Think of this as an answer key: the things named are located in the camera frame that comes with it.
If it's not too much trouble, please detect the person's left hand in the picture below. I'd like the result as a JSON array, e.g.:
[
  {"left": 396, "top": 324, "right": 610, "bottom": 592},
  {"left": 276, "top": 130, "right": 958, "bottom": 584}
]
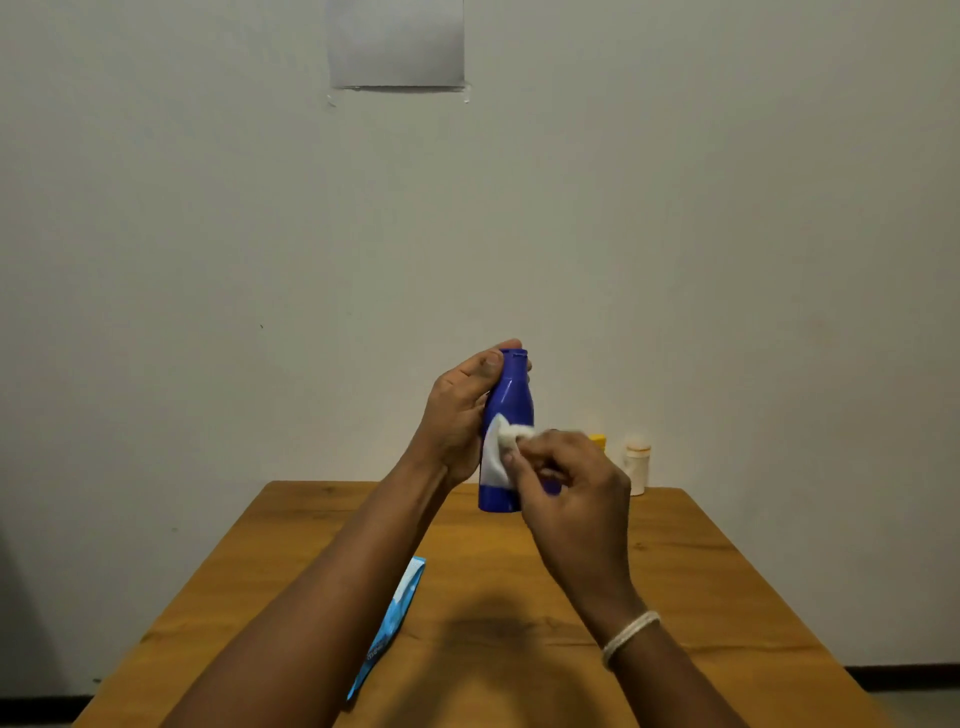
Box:
[{"left": 404, "top": 338, "right": 533, "bottom": 489}]

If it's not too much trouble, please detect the person's right hand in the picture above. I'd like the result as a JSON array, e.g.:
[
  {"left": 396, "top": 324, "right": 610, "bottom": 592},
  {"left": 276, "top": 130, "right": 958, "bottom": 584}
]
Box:
[{"left": 500, "top": 428, "right": 646, "bottom": 636}]

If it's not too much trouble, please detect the white wet wipe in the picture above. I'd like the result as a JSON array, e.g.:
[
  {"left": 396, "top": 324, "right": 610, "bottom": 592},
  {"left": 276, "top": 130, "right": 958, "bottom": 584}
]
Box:
[{"left": 479, "top": 412, "right": 538, "bottom": 493}]

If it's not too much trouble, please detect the white bottle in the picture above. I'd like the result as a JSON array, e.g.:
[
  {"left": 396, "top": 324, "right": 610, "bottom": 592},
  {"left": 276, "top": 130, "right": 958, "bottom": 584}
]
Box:
[{"left": 623, "top": 440, "right": 652, "bottom": 498}]

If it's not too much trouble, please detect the blue wet wipes packet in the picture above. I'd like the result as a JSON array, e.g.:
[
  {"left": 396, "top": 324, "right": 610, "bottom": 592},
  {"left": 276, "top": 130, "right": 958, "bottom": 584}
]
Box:
[{"left": 346, "top": 556, "right": 427, "bottom": 703}]

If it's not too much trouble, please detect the person's left forearm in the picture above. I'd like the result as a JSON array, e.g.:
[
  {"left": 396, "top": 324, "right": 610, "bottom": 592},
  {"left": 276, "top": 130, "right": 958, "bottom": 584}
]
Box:
[{"left": 161, "top": 461, "right": 451, "bottom": 728}]

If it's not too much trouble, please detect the wooden table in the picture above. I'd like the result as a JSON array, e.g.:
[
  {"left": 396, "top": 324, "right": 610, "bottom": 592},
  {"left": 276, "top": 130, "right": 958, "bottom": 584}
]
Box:
[{"left": 71, "top": 481, "right": 898, "bottom": 728}]

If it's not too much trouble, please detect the white paper sheet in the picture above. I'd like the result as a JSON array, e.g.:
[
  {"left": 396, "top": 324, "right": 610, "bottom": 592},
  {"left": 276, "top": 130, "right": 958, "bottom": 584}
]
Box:
[{"left": 325, "top": 0, "right": 466, "bottom": 91}]

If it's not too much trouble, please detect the white string bracelet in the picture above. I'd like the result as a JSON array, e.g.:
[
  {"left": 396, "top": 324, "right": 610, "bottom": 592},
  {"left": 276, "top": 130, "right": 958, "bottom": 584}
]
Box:
[{"left": 602, "top": 610, "right": 661, "bottom": 671}]

